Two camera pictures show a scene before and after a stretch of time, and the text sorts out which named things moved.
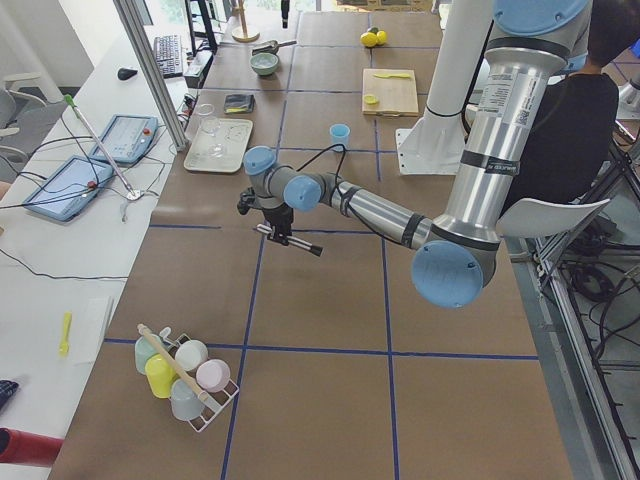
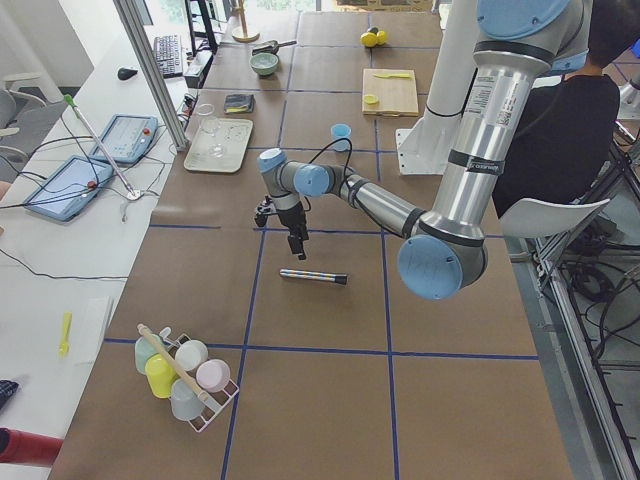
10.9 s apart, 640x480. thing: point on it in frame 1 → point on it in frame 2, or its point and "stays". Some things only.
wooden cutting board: x=397 y=97 stays
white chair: x=532 y=217 stays
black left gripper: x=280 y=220 → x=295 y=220
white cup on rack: x=190 y=355 stays
